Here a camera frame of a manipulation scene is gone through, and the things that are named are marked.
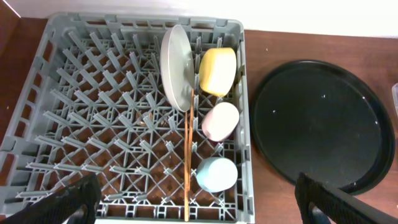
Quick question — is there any clear plastic bin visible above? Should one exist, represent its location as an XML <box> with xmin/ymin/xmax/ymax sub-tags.
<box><xmin>392</xmin><ymin>83</ymin><xmax>398</xmax><ymax>114</ymax></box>

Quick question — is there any yellow bowl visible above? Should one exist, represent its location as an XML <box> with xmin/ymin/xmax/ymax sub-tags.
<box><xmin>199</xmin><ymin>47</ymin><xmax>237</xmax><ymax>97</ymax></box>

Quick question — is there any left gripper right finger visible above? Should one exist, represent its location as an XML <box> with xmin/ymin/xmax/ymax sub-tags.
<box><xmin>295</xmin><ymin>172</ymin><xmax>397</xmax><ymax>224</ymax></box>

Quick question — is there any blue cup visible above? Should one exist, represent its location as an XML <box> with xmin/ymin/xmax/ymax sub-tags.
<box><xmin>196</xmin><ymin>157</ymin><xmax>238</xmax><ymax>193</ymax></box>

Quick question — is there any grey plate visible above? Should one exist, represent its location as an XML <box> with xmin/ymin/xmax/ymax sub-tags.
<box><xmin>160</xmin><ymin>25</ymin><xmax>195</xmax><ymax>112</ymax></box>

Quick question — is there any grey dishwasher rack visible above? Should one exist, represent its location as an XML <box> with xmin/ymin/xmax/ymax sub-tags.
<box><xmin>1</xmin><ymin>12</ymin><xmax>255</xmax><ymax>223</ymax></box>

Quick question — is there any round black tray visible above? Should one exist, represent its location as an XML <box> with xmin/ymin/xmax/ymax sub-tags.
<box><xmin>250</xmin><ymin>60</ymin><xmax>395</xmax><ymax>195</ymax></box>

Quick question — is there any pink cup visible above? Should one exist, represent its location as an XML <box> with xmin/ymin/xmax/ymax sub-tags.
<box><xmin>201</xmin><ymin>102</ymin><xmax>239</xmax><ymax>142</ymax></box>

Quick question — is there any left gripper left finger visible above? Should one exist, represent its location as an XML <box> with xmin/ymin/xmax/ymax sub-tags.
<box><xmin>1</xmin><ymin>174</ymin><xmax>101</xmax><ymax>224</ymax></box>

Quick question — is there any wooden chopstick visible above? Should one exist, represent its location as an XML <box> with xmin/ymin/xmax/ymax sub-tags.
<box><xmin>188</xmin><ymin>88</ymin><xmax>195</xmax><ymax>198</ymax></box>
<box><xmin>184</xmin><ymin>113</ymin><xmax>190</xmax><ymax>222</ymax></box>

